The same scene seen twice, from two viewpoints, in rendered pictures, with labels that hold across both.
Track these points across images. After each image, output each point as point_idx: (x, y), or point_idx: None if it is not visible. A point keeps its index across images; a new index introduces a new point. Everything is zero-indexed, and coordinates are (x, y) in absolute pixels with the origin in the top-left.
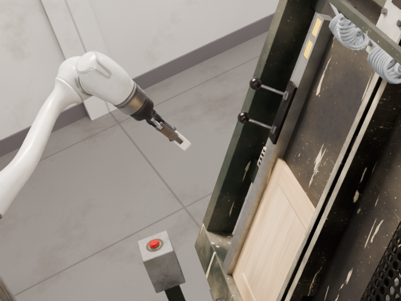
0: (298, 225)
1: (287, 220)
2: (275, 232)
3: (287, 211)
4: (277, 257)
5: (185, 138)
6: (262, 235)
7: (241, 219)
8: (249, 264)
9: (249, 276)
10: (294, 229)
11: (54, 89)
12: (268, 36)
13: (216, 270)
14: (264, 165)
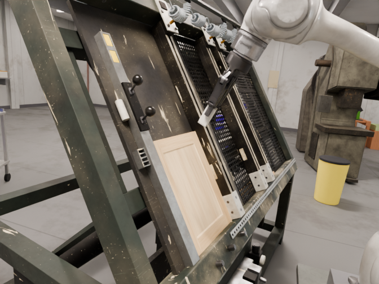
0: (188, 149)
1: (184, 158)
2: (185, 175)
3: (179, 155)
4: (197, 182)
5: (201, 115)
6: (183, 192)
7: (173, 209)
8: (193, 224)
9: (199, 226)
10: (189, 154)
11: (327, 10)
12: (61, 65)
13: (198, 275)
14: (154, 152)
